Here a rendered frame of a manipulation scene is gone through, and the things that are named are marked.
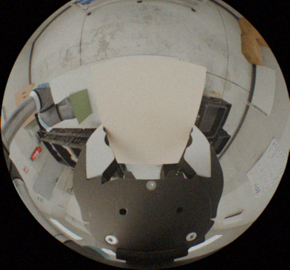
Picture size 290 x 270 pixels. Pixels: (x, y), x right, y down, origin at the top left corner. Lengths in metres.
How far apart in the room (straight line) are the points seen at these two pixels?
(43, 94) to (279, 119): 3.03
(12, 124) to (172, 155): 0.53
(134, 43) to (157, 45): 0.29
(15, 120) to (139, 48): 1.29
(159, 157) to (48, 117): 0.56
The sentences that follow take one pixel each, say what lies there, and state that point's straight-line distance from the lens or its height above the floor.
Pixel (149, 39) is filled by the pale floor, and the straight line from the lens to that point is 1.32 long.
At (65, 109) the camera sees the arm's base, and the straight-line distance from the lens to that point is 0.56.
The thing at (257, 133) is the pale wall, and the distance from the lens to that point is 2.67.
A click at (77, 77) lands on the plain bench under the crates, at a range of 0.69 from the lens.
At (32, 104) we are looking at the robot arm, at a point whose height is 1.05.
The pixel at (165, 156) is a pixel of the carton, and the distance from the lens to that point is 0.15.
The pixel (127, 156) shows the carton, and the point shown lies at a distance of 0.15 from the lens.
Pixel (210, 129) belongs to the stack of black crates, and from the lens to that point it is 1.21.
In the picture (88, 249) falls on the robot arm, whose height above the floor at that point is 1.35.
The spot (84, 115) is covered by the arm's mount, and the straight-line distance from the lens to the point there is 0.61.
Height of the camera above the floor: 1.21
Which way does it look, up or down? 58 degrees down
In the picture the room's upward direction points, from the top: 180 degrees counter-clockwise
